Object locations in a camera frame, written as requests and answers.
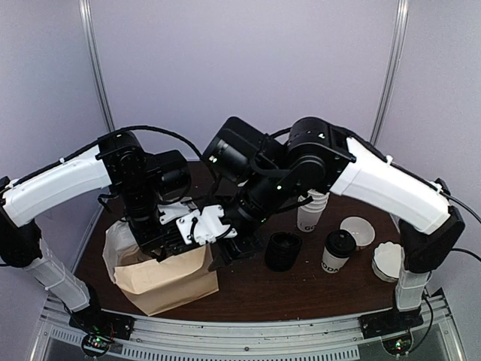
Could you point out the stack of white paper cups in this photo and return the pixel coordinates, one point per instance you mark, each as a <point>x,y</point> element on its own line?
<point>308,215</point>

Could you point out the brown paper bag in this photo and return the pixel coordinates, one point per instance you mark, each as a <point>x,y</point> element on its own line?
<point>152,286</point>

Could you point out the black cup lid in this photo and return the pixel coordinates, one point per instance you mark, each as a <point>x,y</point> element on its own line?
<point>341,244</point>

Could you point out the aluminium front rail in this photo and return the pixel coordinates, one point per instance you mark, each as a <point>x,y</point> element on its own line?
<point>332,338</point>

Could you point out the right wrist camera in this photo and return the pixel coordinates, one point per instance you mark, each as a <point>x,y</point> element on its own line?
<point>206,227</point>

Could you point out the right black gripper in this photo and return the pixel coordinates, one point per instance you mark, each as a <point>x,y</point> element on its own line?
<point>232,250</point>

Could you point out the white paper coffee cup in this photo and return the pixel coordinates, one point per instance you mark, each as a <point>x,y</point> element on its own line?
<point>332,264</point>

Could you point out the stack of black lids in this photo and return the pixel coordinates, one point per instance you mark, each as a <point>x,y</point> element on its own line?
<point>282,251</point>

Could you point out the metal wall post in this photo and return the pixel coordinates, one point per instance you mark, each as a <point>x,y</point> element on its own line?
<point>89,33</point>
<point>398,39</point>

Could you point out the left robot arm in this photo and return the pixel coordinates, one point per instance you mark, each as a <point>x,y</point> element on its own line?
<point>115,161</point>

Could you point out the left metal wall post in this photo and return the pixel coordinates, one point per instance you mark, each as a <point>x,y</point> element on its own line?
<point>89,33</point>

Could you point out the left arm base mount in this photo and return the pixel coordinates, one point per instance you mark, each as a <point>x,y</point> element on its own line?
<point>102,331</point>

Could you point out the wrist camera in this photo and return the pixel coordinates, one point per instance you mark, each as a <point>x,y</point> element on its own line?
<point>206,227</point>
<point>168,214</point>

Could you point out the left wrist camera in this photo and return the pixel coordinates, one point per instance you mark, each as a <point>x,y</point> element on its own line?
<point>168,214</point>

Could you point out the white round bowl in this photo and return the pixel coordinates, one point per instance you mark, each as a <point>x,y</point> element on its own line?
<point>360,229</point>

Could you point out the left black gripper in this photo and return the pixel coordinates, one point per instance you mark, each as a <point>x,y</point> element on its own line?
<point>151,242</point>

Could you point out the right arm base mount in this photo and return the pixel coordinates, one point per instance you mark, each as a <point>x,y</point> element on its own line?
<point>393,327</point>

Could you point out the white scalloped bowl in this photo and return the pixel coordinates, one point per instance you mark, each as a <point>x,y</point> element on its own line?
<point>386,261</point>

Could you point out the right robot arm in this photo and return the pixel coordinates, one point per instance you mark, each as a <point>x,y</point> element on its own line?
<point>331,159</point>

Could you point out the right metal wall post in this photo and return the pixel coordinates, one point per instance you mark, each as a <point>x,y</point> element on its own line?
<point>398,39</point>

